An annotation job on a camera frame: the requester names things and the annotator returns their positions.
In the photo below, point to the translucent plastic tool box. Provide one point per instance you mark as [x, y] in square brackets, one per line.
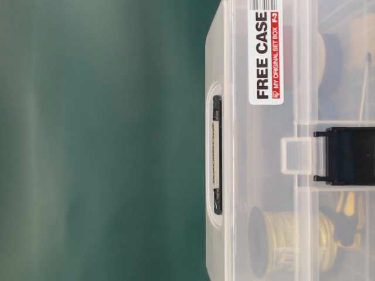
[266, 155]

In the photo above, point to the black tool box latch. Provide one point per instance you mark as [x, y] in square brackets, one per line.
[349, 155]

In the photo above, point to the white free case label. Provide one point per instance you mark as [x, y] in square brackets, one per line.
[265, 53]

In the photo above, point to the black spool of gold wire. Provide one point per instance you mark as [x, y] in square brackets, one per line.
[271, 242]

